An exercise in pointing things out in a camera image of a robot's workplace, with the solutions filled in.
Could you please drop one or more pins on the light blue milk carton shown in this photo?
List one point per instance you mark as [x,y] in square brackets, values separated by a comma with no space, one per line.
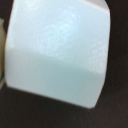
[58,49]

